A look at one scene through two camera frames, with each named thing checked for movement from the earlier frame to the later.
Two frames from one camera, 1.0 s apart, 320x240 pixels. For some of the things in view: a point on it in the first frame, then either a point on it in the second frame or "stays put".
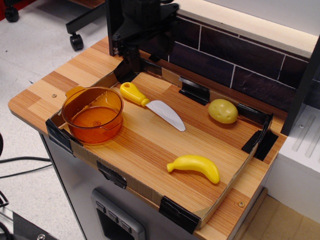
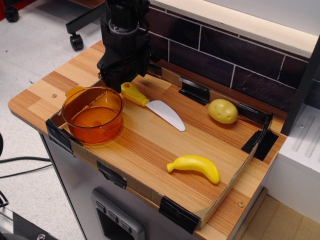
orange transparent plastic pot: (93, 115) stays put
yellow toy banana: (196, 163) stays put
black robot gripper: (145, 20) -> (122, 51)
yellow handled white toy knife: (163, 108) stays put
